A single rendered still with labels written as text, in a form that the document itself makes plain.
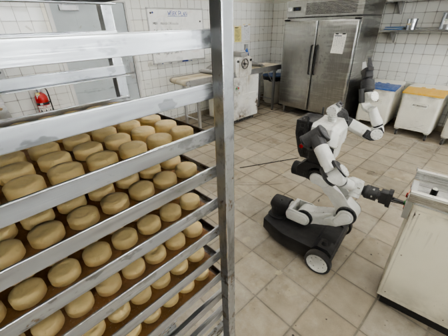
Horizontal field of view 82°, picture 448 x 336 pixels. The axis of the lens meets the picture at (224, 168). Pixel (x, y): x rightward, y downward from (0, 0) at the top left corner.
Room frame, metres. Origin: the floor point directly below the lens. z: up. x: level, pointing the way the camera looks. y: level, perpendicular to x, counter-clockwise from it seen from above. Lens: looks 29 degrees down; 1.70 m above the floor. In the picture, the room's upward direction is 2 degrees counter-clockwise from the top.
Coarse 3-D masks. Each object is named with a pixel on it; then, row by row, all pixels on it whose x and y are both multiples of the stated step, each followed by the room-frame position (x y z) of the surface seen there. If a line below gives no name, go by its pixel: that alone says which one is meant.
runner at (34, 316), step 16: (208, 208) 0.49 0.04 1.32; (176, 224) 0.42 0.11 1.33; (160, 240) 0.39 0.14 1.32; (128, 256) 0.34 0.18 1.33; (96, 272) 0.30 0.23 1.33; (112, 272) 0.32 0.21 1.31; (80, 288) 0.28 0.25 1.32; (48, 304) 0.25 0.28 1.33; (64, 304) 0.26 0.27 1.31; (16, 320) 0.22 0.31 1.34; (32, 320) 0.23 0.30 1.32
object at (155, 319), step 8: (208, 272) 0.52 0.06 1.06; (200, 280) 0.50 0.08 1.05; (208, 280) 0.50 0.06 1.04; (184, 288) 0.46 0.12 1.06; (192, 288) 0.47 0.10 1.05; (200, 288) 0.48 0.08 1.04; (176, 296) 0.44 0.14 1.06; (184, 296) 0.45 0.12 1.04; (168, 304) 0.42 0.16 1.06; (176, 304) 0.43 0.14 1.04; (160, 312) 0.40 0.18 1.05; (168, 312) 0.41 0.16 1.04; (152, 320) 0.38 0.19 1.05; (160, 320) 0.39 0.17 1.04; (136, 328) 0.36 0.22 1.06; (144, 328) 0.37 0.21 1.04; (152, 328) 0.37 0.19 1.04
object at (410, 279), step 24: (432, 192) 1.14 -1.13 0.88; (408, 216) 1.11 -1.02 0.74; (432, 216) 1.03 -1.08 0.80; (408, 240) 1.06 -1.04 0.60; (432, 240) 1.00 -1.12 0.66; (408, 264) 1.03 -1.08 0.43; (432, 264) 0.97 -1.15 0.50; (384, 288) 1.07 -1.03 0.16; (408, 288) 1.00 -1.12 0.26; (432, 288) 0.94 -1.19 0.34; (408, 312) 0.99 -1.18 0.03; (432, 312) 0.91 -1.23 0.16
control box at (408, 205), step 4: (416, 180) 1.32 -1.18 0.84; (412, 184) 1.29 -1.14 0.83; (416, 184) 1.28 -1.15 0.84; (412, 188) 1.24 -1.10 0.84; (416, 188) 1.24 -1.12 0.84; (408, 196) 1.17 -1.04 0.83; (408, 204) 1.14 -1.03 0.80; (412, 204) 1.13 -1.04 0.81; (404, 208) 1.15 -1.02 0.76; (408, 208) 1.14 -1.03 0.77; (404, 212) 1.14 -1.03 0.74; (408, 212) 1.13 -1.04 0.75; (404, 216) 1.14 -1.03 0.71
